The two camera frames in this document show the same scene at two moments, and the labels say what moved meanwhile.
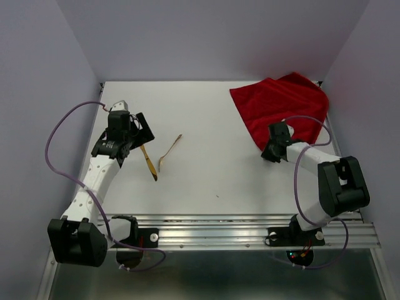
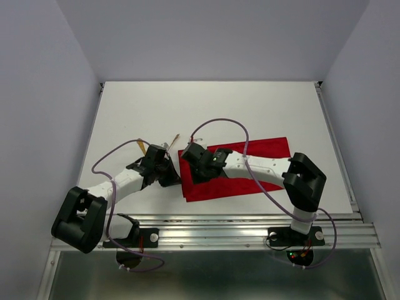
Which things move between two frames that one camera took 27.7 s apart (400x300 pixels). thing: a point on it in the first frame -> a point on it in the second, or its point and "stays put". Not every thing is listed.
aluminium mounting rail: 250,231 stays put
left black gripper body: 140,137 -> 165,175
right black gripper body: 269,153 -> 199,175
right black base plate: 292,236 stays put
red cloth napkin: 294,99 -> 274,147
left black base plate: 143,237 stays put
